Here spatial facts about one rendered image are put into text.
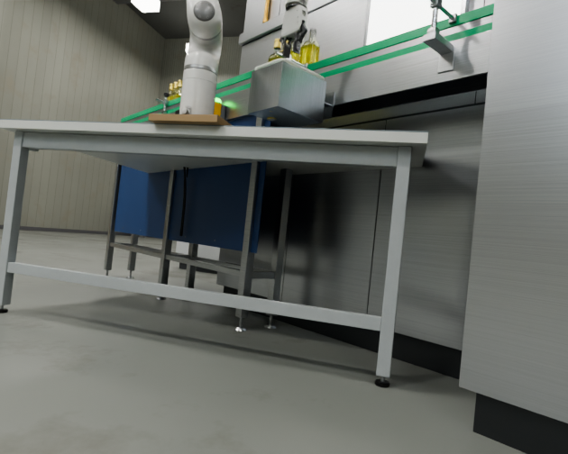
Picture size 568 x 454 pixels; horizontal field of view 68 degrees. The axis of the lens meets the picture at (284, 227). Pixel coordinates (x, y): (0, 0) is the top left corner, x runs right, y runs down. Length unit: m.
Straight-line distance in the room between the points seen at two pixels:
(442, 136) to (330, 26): 0.80
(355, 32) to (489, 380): 1.46
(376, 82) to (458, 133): 0.33
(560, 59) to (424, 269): 0.79
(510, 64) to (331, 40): 1.08
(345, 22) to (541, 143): 1.21
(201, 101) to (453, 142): 0.88
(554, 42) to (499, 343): 0.67
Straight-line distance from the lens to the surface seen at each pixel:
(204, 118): 1.43
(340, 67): 1.75
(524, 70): 1.15
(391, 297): 1.30
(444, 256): 1.55
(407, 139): 1.29
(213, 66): 1.61
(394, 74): 1.55
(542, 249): 1.05
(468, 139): 1.58
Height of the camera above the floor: 0.41
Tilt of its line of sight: 1 degrees up
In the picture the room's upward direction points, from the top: 6 degrees clockwise
